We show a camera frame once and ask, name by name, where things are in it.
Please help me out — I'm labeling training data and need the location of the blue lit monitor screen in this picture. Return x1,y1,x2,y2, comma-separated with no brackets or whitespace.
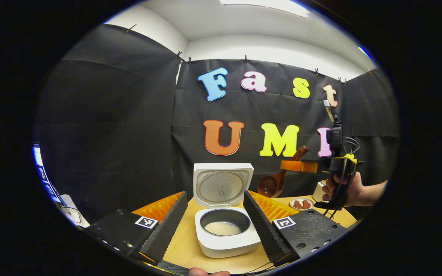
32,145,62,204

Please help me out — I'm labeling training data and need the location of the black backdrop cloth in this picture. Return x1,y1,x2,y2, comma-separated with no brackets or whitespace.
33,24,401,223

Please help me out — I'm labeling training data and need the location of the white box with cable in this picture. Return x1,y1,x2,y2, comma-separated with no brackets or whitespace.
58,194,90,228

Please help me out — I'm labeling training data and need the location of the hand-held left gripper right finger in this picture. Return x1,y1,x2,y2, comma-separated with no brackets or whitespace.
243,190,350,268

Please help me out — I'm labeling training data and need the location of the white rice cooker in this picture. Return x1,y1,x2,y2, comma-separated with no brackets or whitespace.
193,163,262,258

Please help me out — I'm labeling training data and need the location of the small ceiling light panel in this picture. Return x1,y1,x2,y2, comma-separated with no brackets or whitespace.
358,46,377,67

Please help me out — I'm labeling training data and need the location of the white toaster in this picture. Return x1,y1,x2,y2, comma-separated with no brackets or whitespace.
312,181,327,202

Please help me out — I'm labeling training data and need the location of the brown wooden spoon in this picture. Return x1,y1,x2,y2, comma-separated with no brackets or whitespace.
257,146,309,199

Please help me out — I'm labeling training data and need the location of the white round plate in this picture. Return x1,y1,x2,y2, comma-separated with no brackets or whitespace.
289,197,315,212

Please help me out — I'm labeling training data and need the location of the white rice portion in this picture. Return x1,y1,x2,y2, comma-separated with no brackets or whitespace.
205,222,241,236

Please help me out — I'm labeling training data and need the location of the large ceiling light panel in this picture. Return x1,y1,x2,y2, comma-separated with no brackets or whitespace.
220,0,309,18

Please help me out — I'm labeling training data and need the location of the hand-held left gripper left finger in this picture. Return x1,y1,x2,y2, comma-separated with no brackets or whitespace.
83,191,189,267

